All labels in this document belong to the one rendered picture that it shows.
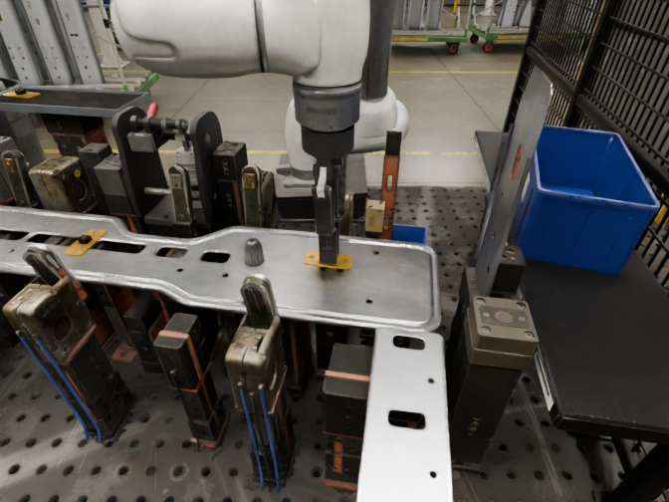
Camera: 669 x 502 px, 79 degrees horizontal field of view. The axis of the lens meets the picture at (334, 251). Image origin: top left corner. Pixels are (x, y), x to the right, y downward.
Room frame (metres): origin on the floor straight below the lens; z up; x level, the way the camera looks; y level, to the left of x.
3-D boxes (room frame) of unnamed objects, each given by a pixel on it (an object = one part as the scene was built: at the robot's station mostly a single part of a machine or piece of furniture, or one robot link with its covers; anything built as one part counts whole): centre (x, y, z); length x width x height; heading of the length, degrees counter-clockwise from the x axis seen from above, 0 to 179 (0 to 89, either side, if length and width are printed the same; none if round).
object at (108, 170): (0.83, 0.48, 0.89); 0.13 x 0.11 x 0.38; 170
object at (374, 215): (0.66, -0.08, 0.88); 0.04 x 0.04 x 0.36; 80
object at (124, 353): (0.64, 0.48, 0.84); 0.13 x 0.05 x 0.29; 170
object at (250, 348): (0.36, 0.11, 0.87); 0.12 x 0.09 x 0.35; 170
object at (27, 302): (0.45, 0.45, 0.87); 0.12 x 0.09 x 0.35; 170
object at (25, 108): (1.00, 0.65, 1.16); 0.37 x 0.14 x 0.02; 80
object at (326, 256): (0.54, 0.01, 1.06); 0.03 x 0.01 x 0.07; 81
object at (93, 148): (0.86, 0.54, 0.90); 0.05 x 0.05 x 0.40; 80
